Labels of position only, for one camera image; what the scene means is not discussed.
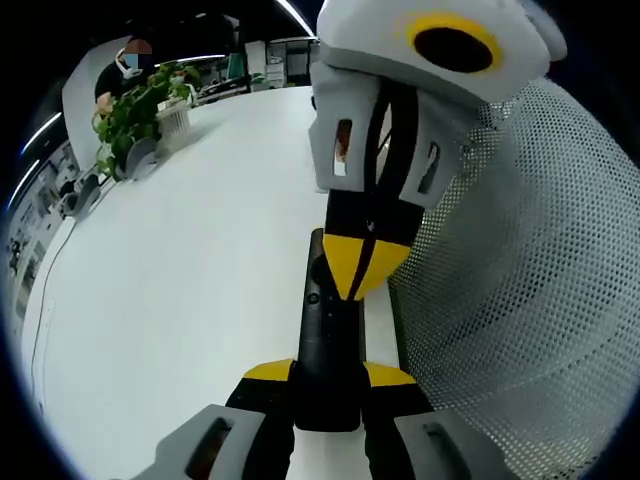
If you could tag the green potted plant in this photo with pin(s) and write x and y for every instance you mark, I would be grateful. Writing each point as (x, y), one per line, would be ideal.
(132, 112)

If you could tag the white ribbed plant pot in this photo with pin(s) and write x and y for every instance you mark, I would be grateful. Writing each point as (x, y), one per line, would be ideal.
(175, 120)

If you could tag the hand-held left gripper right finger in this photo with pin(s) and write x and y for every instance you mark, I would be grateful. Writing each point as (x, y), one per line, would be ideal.
(395, 405)

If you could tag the black remote control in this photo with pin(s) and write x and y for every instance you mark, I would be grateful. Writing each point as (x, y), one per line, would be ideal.
(327, 360)

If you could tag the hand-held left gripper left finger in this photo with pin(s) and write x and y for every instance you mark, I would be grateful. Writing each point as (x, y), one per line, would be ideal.
(250, 400)

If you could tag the white mesh basket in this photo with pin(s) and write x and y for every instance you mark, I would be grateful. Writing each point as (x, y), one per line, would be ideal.
(525, 275)

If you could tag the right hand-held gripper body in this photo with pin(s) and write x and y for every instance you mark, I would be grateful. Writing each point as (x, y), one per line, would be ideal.
(375, 35)

